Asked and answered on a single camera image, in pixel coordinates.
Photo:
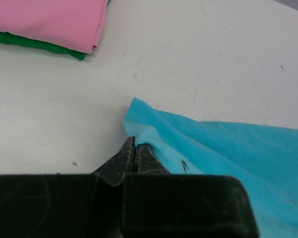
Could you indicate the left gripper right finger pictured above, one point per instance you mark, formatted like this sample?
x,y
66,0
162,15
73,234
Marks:
x,y
157,204

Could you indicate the folded pink t shirt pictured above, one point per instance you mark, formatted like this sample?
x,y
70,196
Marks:
x,y
75,25

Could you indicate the teal t shirt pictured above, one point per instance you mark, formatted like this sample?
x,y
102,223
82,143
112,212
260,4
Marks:
x,y
263,158

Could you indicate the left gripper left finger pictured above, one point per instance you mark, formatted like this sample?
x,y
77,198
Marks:
x,y
64,205

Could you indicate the folded green t shirt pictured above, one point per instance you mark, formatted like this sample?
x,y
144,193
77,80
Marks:
x,y
10,39

